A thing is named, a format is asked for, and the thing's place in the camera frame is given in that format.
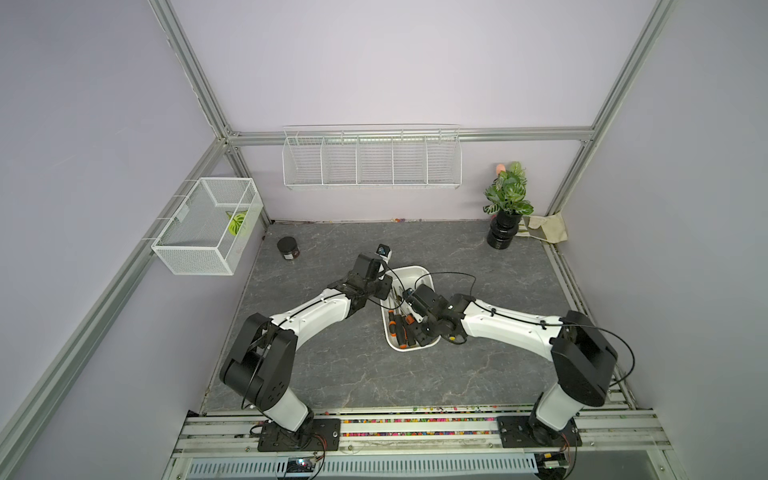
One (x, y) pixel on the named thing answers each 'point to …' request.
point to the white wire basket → (196, 239)
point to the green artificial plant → (507, 192)
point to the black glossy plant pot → (502, 230)
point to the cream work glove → (549, 228)
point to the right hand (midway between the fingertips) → (418, 328)
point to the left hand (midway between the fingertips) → (384, 277)
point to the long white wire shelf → (372, 157)
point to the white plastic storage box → (404, 277)
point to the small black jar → (288, 247)
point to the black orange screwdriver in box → (398, 328)
